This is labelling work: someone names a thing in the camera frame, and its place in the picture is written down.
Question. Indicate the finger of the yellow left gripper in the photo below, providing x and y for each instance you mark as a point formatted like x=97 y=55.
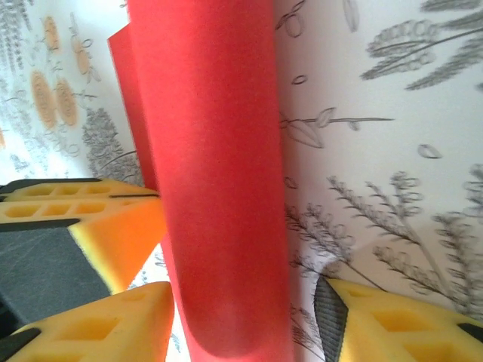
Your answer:
x=75 y=188
x=113 y=234

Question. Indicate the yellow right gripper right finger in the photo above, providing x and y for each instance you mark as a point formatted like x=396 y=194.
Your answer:
x=400 y=328

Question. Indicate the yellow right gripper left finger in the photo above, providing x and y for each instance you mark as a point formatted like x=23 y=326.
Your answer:
x=94 y=332

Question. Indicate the red cloth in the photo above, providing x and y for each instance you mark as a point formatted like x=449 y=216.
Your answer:
x=219 y=151

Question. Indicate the floral table cover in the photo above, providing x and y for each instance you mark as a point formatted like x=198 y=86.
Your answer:
x=377 y=151

